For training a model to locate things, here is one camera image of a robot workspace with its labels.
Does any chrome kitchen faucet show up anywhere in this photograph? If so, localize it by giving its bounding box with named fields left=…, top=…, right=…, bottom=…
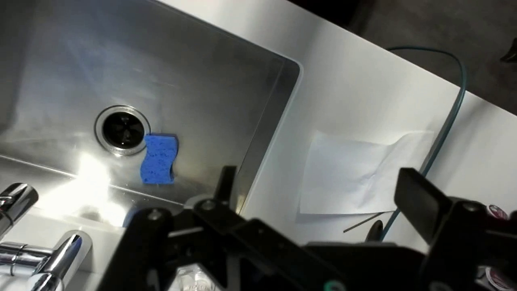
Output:
left=0, top=181, right=95, bottom=291

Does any white paper towel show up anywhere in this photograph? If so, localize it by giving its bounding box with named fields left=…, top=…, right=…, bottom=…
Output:
left=295, top=128, right=439, bottom=218

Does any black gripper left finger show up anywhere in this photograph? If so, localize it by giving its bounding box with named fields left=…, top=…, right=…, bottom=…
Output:
left=95, top=163, right=303, bottom=291

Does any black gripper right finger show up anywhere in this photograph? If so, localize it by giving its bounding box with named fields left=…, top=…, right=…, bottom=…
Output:
left=394, top=167, right=517, bottom=291

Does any blue sponge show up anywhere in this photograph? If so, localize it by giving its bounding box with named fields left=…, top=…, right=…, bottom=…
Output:
left=139, top=133, right=181, bottom=188

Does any teal countertop cable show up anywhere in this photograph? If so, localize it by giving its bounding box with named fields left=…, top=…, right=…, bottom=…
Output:
left=365, top=45, right=468, bottom=243

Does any round metal sink drain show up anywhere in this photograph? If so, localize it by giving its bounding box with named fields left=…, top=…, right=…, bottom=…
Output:
left=92, top=104, right=153, bottom=160

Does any stainless steel kitchen sink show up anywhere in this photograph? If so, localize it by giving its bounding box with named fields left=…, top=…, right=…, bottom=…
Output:
left=0, top=0, right=302, bottom=218

